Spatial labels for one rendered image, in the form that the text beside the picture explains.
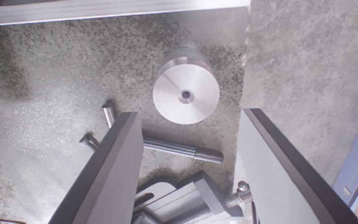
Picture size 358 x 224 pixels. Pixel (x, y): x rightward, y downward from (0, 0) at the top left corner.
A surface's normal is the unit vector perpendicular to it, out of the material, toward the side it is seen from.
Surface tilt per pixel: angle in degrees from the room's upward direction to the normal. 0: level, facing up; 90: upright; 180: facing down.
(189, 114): 0
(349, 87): 0
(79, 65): 0
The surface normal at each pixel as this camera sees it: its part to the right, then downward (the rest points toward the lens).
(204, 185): -0.28, 0.16
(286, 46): 0.00, 0.51
